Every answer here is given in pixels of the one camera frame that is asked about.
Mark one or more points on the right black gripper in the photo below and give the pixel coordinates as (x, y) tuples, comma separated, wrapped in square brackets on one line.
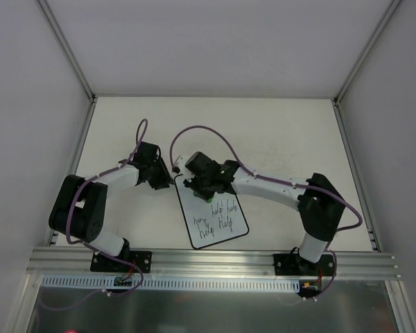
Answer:
[(201, 189)]

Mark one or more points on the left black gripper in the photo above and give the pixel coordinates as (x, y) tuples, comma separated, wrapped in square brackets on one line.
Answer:
[(161, 175)]

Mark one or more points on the green whiteboard eraser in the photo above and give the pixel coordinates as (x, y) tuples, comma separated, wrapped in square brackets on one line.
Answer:
[(206, 196)]

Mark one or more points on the small black-framed whiteboard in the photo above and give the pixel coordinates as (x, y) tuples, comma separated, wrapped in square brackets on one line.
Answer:
[(210, 223)]

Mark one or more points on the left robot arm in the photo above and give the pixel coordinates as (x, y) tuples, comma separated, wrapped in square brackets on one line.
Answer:
[(79, 209)]

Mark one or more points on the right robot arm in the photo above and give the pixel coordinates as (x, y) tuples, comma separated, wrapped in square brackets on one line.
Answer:
[(316, 200)]

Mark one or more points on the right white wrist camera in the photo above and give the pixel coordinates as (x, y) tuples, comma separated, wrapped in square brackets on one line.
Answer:
[(184, 176)]

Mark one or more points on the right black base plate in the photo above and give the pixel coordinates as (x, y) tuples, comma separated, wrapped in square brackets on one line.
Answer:
[(284, 265)]

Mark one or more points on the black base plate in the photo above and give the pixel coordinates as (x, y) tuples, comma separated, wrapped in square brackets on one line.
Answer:
[(140, 258), (284, 265)]

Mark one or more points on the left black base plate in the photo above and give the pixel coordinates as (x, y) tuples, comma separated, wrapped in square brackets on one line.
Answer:
[(140, 258)]

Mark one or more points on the white slotted cable duct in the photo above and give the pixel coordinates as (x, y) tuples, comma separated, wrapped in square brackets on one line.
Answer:
[(172, 283)]

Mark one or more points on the aluminium mounting rail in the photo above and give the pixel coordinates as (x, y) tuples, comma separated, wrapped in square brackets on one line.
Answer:
[(214, 263)]

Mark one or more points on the left aluminium frame post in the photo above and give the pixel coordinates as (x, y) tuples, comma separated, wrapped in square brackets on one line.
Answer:
[(66, 49)]

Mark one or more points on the aluminium frame post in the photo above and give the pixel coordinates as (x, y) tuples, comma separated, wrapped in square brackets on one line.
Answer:
[(66, 49), (357, 67)]

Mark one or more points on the right aluminium frame post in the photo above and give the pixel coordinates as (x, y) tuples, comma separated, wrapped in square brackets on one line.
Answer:
[(357, 67)]

